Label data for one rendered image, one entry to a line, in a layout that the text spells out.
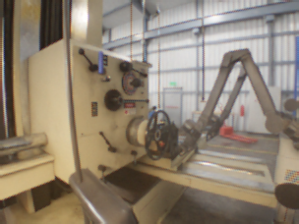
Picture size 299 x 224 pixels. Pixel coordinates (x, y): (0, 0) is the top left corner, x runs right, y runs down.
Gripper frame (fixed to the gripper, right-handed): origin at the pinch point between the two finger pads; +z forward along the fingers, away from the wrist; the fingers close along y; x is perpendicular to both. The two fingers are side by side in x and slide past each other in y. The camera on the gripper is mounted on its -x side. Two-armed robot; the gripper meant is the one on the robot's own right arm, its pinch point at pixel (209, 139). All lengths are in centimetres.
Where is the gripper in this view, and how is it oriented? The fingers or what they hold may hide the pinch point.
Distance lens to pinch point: 143.2
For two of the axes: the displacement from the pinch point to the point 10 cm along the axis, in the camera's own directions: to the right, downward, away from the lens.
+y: -6.7, 0.7, -7.4
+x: 6.4, 5.5, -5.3
